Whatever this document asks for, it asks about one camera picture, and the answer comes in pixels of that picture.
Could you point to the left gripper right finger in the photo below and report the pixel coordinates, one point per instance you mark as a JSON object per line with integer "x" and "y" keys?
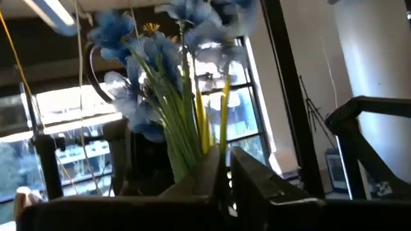
{"x": 253, "y": 192}

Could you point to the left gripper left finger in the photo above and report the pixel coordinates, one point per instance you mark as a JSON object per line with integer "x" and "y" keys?
{"x": 212, "y": 179}

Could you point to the large blue flower bunch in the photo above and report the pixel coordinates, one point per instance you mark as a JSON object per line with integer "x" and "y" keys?
{"x": 184, "y": 134}

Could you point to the white navy striped box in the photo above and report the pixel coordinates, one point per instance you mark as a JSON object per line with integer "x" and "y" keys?
{"x": 284, "y": 162}

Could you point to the grey trash can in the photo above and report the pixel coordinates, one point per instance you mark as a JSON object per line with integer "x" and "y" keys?
{"x": 335, "y": 170}

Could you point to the black tripod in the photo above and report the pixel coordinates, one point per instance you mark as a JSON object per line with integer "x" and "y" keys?
{"x": 309, "y": 102}

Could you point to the white ceiling light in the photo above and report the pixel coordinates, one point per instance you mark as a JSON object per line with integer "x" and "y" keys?
{"x": 54, "y": 16}

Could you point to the black aluminium frame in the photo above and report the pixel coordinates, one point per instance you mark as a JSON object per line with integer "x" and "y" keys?
{"x": 283, "y": 64}

